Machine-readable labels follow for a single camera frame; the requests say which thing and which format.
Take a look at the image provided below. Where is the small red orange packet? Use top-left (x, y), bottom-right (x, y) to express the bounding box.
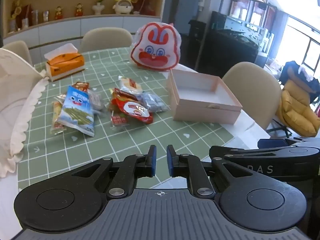
top-left (111, 111), bottom-right (130, 130)

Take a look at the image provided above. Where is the small dark red packet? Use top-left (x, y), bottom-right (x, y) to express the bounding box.
top-left (74, 81), bottom-right (90, 92)

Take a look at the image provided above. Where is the rice cracker packet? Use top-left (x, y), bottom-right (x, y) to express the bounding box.
top-left (118, 76), bottom-right (143, 93)

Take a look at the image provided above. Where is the white yellow-eared toy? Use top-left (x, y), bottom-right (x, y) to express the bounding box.
top-left (112, 0), bottom-right (133, 15)

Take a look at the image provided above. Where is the green checked tablecloth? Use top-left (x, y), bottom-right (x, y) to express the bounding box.
top-left (16, 45), bottom-right (235, 193)

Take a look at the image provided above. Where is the red pouch white label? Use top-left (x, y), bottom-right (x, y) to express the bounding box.
top-left (114, 100), bottom-right (154, 125)

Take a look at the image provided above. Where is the white lace-edged cover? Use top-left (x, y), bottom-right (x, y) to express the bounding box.
top-left (0, 48), bottom-right (50, 178)

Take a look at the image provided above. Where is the blue snack packet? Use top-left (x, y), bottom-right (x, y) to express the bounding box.
top-left (54, 85), bottom-right (96, 137)

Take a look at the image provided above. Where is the white vase with plant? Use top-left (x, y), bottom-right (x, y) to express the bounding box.
top-left (92, 0), bottom-right (105, 15)

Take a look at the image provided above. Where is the yellow stick snack packet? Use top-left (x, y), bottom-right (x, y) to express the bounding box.
top-left (51, 101), bottom-right (67, 136)

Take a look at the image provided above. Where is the blue cubes clear packet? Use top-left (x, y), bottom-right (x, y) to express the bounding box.
top-left (140, 92), bottom-right (169, 113)

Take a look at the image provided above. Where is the yellow lounge chair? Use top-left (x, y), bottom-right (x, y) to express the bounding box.
top-left (276, 79), bottom-right (320, 137)

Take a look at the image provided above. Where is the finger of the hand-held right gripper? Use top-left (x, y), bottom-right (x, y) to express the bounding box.
top-left (257, 138), bottom-right (297, 149)
top-left (209, 145), bottom-right (290, 162)

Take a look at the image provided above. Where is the brown stuffed toy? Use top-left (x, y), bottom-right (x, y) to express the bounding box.
top-left (125, 0), bottom-right (156, 16)

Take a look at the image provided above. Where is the pink cardboard box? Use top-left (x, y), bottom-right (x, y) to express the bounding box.
top-left (166, 69), bottom-right (243, 125)

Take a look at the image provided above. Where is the golden ornament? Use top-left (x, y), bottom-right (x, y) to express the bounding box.
top-left (9, 0), bottom-right (23, 20)

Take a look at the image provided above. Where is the orange tissue box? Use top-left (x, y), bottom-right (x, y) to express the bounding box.
top-left (44, 43), bottom-right (85, 82)

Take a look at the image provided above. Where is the grey clear snack packet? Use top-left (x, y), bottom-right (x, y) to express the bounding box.
top-left (87, 89), bottom-right (107, 117)

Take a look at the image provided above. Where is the wooden wall shelf cabinet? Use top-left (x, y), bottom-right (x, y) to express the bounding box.
top-left (0, 0), bottom-right (168, 49)

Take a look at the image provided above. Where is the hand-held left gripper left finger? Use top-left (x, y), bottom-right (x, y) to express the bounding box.
top-left (71, 145), bottom-right (157, 200)

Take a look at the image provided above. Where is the red rabbit face bag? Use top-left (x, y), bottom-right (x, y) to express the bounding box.
top-left (129, 21), bottom-right (181, 72)

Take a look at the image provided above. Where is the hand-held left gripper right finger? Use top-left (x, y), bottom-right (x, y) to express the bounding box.
top-left (167, 145), bottom-right (250, 200)

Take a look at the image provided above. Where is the beige chair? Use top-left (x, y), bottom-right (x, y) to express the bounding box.
top-left (79, 27), bottom-right (134, 53)
top-left (222, 62), bottom-right (282, 132)
top-left (0, 40), bottom-right (33, 67)

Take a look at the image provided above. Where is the black aquarium cabinet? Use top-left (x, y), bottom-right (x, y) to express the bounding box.
top-left (188, 0), bottom-right (278, 74)

